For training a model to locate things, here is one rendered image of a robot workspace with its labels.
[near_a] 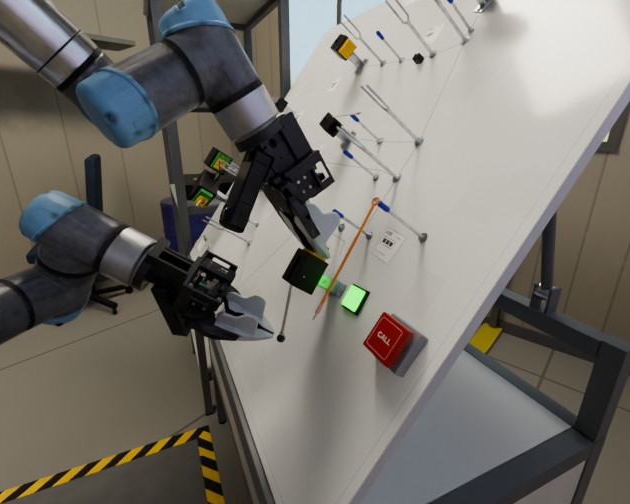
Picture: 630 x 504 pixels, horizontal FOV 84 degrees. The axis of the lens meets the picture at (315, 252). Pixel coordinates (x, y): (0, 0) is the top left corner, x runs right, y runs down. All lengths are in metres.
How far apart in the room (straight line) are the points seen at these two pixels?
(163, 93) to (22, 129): 3.08
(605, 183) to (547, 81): 1.92
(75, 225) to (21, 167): 2.96
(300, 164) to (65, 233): 0.31
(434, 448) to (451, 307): 0.38
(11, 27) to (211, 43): 0.21
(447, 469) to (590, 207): 1.98
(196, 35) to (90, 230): 0.27
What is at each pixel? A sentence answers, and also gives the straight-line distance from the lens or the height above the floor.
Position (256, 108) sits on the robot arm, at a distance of 0.47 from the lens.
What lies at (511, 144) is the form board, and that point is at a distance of 0.54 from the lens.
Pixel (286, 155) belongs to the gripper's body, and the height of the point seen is 1.32.
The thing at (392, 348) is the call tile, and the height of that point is 1.11.
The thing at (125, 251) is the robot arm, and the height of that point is 1.20.
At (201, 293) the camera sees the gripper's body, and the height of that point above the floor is 1.15.
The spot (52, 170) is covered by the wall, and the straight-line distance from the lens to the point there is 3.54.
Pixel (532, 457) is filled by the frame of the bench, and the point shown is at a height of 0.80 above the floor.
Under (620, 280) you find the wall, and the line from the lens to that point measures 2.59.
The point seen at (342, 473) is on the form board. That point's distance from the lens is 0.50.
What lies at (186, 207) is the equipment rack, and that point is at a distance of 1.50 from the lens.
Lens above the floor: 1.36
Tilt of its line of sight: 20 degrees down
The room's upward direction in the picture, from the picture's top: straight up
